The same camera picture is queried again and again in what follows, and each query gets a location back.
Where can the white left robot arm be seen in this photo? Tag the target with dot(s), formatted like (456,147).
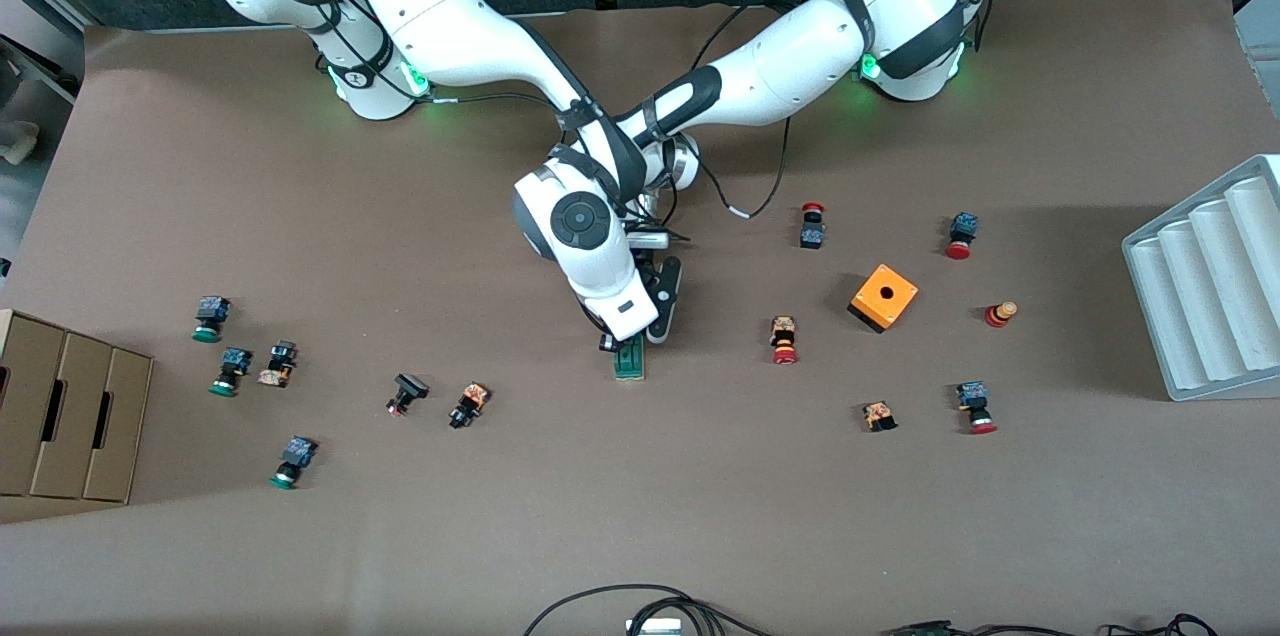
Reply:
(800,66)

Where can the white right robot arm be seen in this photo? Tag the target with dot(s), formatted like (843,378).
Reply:
(450,16)

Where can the red emergency stop orange block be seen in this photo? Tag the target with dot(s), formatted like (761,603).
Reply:
(784,341)

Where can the black square button red base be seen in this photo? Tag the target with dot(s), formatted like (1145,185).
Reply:
(410,386)

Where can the brown paper table cover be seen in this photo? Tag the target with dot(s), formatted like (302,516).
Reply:
(400,536)

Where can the white adapter box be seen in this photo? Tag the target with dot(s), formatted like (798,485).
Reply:
(652,627)

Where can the green pushbutton blue block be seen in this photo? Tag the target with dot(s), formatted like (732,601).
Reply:
(212,308)
(298,451)
(235,361)

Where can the red yellow emergency stop head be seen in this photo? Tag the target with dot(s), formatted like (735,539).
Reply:
(998,316)

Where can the cardboard compartment box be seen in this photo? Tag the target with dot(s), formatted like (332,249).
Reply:
(80,416)

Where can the grey grooved tray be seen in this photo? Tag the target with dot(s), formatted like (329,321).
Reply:
(1200,296)

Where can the beige object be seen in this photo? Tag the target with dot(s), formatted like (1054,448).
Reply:
(18,144)

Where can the orange button enclosure box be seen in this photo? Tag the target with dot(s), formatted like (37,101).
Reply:
(902,294)

